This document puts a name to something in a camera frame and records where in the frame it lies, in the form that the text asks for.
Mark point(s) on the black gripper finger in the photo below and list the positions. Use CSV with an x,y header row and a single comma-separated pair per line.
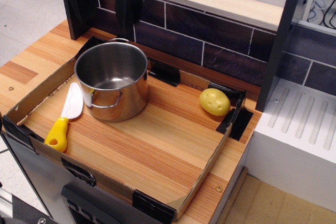
x,y
88,11
128,12

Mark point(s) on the white drying rack sink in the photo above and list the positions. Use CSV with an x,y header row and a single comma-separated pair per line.
x,y
293,145

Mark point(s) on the cardboard fence with black tape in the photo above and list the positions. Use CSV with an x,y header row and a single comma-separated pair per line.
x,y
173,162

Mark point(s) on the yellow handled white toy knife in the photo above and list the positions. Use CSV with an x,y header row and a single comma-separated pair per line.
x,y
73,106

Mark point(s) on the yellow toy potato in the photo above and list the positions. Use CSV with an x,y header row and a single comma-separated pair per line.
x,y
215,102

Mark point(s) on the shiny metal pot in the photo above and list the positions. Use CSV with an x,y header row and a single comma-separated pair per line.
x,y
113,80

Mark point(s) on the dark grey vertical post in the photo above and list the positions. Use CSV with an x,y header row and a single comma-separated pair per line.
x,y
275,65

